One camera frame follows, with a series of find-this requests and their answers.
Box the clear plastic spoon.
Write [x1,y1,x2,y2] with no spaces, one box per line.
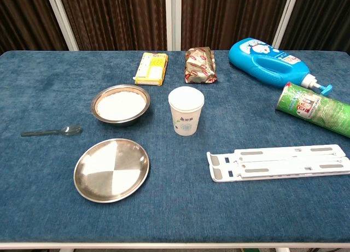
[20,125,83,138]

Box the white paper cup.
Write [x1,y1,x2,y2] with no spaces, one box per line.
[167,86,205,137]

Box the steel bowl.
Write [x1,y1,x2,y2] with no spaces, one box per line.
[90,84,151,127]

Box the steel plate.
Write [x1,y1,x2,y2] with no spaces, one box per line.
[73,138,150,204]

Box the yellow carton box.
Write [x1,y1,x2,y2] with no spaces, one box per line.
[133,52,169,86]

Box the brown foil snack packet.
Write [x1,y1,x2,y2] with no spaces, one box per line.
[184,46,219,85]

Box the blue table cloth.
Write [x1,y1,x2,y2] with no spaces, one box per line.
[0,50,350,243]

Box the blue pump detergent bottle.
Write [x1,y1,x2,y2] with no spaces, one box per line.
[228,37,334,96]

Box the white folding laptop stand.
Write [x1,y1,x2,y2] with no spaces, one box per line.
[206,144,350,183]

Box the brown pleated curtain panel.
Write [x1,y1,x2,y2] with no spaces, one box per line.
[57,0,168,51]
[280,0,350,55]
[180,0,290,51]
[0,0,69,55]

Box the green chips can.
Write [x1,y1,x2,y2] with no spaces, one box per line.
[275,81,350,139]

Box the white divider frame post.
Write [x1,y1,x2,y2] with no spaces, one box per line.
[44,0,79,51]
[165,0,183,51]
[272,0,301,49]

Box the white table frame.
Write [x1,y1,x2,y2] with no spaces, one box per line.
[0,242,350,252]

